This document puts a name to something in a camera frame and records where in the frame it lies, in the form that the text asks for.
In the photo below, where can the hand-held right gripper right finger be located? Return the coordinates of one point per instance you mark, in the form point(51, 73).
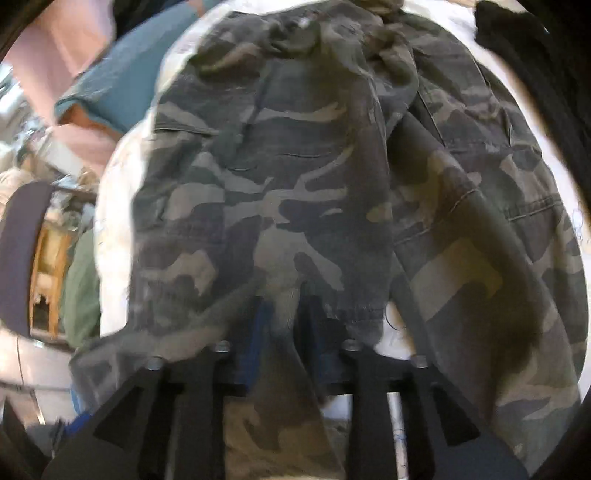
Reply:
point(318, 355)

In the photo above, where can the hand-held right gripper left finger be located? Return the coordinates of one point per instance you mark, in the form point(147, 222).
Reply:
point(254, 350)

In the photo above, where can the yellow wooden object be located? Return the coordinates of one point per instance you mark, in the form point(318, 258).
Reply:
point(46, 258)

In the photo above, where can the brown folding chair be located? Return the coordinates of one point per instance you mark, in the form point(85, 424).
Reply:
point(18, 258)

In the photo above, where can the black garment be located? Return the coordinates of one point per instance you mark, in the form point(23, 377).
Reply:
point(531, 55)

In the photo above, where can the camouflage pants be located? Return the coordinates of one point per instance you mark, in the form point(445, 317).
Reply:
point(277, 184)

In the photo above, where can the pink curtain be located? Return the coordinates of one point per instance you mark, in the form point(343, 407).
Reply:
point(60, 41)

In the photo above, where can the green cloth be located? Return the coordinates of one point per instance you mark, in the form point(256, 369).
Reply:
point(81, 295)

